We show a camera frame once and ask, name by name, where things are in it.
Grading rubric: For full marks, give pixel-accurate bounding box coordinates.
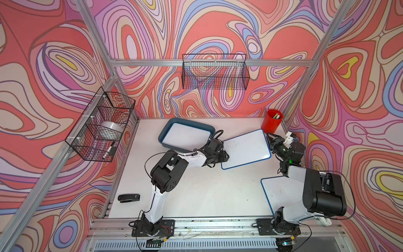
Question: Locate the red plastic cup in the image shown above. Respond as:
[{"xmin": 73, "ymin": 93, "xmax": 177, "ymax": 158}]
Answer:
[{"xmin": 261, "ymin": 109, "xmax": 283, "ymax": 133}]

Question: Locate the teal plastic storage box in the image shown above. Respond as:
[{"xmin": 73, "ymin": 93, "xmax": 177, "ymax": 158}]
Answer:
[{"xmin": 158, "ymin": 118, "xmax": 216, "ymax": 153}]

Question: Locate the wire basket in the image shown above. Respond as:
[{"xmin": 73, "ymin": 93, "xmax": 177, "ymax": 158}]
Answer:
[
  {"xmin": 182, "ymin": 52, "xmax": 250, "ymax": 90},
  {"xmin": 65, "ymin": 87, "xmax": 135, "ymax": 163}
]

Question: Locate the white clip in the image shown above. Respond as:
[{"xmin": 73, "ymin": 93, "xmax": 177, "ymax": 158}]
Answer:
[{"xmin": 317, "ymin": 216, "xmax": 332, "ymax": 226}]

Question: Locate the back wire basket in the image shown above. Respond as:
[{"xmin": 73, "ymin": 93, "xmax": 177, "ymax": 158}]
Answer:
[{"xmin": 182, "ymin": 52, "xmax": 250, "ymax": 90}]

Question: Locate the silver tape roll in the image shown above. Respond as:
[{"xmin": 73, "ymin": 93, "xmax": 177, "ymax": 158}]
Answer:
[{"xmin": 99, "ymin": 121, "xmax": 123, "ymax": 140}]

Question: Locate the left wire basket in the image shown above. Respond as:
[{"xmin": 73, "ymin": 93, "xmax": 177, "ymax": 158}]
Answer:
[{"xmin": 65, "ymin": 87, "xmax": 135, "ymax": 163}]

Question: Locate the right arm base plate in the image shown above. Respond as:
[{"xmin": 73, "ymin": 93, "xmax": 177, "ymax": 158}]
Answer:
[{"xmin": 252, "ymin": 218, "xmax": 301, "ymax": 236}]

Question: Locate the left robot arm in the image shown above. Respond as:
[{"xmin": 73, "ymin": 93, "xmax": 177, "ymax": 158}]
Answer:
[{"xmin": 142, "ymin": 138, "xmax": 229, "ymax": 225}]

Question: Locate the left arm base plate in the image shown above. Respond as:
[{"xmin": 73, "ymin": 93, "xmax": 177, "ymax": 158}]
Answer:
[{"xmin": 130, "ymin": 219, "xmax": 175, "ymax": 238}]

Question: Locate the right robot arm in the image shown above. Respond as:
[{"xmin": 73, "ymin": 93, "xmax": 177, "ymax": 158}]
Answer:
[{"xmin": 266, "ymin": 133, "xmax": 347, "ymax": 233}]

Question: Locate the blue whiteboard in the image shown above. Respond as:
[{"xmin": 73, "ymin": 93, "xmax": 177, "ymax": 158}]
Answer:
[
  {"xmin": 162, "ymin": 123, "xmax": 211, "ymax": 151},
  {"xmin": 260, "ymin": 176, "xmax": 304, "ymax": 215},
  {"xmin": 221, "ymin": 129, "xmax": 272, "ymax": 170}
]

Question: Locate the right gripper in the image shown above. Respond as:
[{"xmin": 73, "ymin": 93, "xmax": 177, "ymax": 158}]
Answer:
[{"xmin": 265, "ymin": 132, "xmax": 290, "ymax": 161}]

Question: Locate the marker in wire basket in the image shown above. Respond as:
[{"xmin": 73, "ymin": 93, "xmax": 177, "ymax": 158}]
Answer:
[{"xmin": 102, "ymin": 146, "xmax": 116, "ymax": 161}]

